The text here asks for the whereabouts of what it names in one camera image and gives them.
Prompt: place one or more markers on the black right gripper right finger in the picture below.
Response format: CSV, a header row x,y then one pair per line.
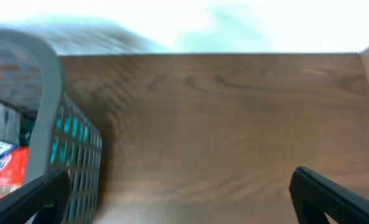
x,y
315,198

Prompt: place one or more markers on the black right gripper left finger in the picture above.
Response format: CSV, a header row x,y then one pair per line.
x,y
44,198

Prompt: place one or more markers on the red yellow spaghetti packet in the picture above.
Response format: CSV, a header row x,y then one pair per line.
x,y
13,165

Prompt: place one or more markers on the grey plastic slatted basket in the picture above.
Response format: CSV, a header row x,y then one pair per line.
x,y
32,81

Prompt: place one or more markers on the green Nescafe coffee bag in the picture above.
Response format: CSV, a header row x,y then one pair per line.
x,y
65,149

